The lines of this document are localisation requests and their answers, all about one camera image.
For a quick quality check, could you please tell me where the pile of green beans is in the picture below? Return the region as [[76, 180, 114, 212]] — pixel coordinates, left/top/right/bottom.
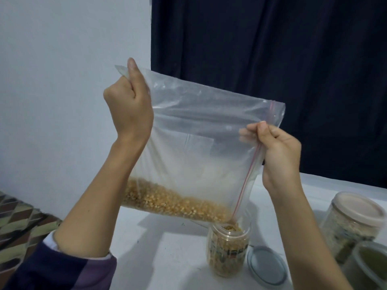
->
[[358, 247, 387, 283]]

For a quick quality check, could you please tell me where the transparent jar pink lid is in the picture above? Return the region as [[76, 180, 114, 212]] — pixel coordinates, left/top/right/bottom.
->
[[318, 191, 387, 265]]

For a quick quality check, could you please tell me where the person's left hand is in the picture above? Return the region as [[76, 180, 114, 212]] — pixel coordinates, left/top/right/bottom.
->
[[103, 57, 155, 149]]

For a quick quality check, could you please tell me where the person's left forearm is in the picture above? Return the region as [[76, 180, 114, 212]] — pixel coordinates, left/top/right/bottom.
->
[[6, 141, 149, 290]]

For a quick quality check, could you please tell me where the blue round lid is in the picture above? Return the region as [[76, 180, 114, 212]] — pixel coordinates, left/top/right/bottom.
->
[[247, 246, 289, 288]]

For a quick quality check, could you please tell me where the dark navy curtain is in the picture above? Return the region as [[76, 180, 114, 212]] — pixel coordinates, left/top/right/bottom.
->
[[150, 0, 387, 189]]

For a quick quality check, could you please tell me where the transparent jar blue lid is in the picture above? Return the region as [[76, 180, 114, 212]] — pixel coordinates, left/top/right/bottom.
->
[[207, 209, 252, 278]]

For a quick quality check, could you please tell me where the person's right forearm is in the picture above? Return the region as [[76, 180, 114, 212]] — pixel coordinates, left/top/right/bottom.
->
[[266, 185, 354, 290]]

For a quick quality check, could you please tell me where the person's right hand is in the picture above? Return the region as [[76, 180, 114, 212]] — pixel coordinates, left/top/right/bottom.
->
[[239, 121, 302, 196]]

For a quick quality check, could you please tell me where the zip bag of corn kernels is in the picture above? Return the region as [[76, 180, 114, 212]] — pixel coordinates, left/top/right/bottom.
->
[[115, 64, 286, 224]]

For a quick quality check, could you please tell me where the pink round lid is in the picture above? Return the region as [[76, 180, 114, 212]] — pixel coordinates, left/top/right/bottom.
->
[[333, 191, 387, 227]]

